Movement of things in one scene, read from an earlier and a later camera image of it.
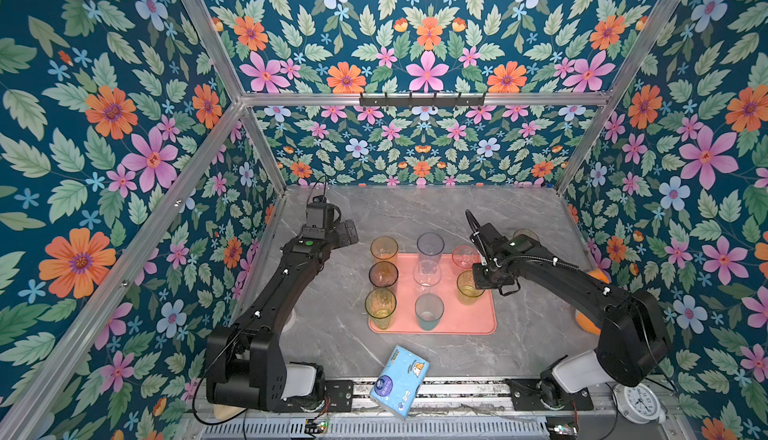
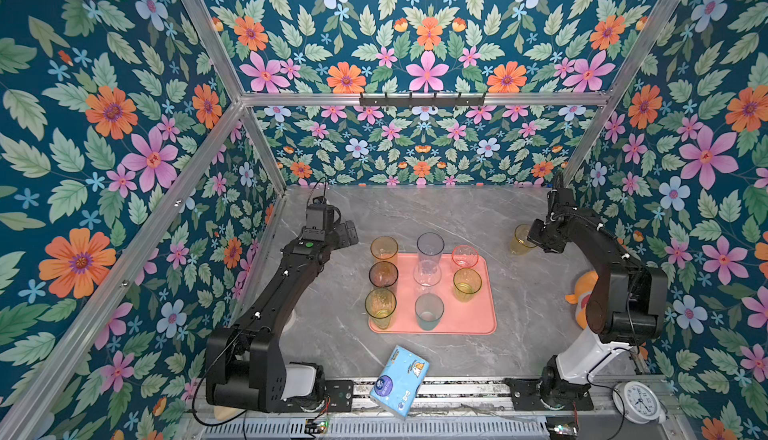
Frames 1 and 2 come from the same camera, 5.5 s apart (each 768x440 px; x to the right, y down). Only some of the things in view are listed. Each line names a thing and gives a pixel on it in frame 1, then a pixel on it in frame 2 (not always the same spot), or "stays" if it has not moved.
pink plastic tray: [440, 298] stays
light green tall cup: [380, 304] stays
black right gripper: [480, 284] to [535, 237]
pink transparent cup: [465, 256] stays
